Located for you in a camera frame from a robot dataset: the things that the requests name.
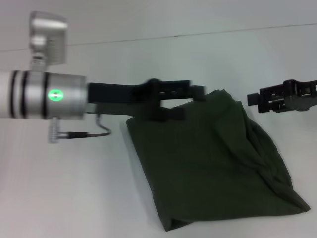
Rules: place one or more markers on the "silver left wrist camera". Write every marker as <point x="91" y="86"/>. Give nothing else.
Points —
<point x="49" y="37"/>

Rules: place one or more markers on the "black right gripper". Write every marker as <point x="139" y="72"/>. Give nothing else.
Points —
<point x="302" y="96"/>

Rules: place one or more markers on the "dark green FREE t-shirt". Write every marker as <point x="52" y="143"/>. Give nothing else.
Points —
<point x="210" y="161"/>

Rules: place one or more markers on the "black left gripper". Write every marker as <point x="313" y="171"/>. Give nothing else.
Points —
<point x="119" y="95"/>

